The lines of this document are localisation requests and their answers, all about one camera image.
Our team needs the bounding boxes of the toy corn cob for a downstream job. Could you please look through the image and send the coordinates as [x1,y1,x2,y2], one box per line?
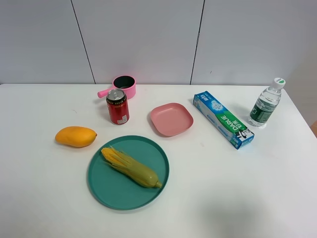
[101,146,162,188]

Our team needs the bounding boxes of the pink toy saucepan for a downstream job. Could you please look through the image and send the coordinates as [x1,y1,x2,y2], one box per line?
[97,75,136,99]

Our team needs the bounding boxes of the Darlie toothpaste box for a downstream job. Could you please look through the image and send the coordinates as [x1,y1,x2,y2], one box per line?
[193,91,255,149]

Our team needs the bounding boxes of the pink square plate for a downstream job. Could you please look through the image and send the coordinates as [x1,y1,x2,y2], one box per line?
[150,103,194,137]

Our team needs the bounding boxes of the clear water bottle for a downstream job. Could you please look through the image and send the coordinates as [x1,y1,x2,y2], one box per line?
[248,78,286,127]

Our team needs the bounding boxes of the yellow mango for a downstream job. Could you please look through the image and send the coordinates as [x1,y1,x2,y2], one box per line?
[55,126,97,148]

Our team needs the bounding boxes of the teal round plate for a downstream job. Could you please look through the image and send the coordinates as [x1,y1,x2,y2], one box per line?
[87,135,169,210]

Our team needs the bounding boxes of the red soda can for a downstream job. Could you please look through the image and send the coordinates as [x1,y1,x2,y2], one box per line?
[106,89,129,125]

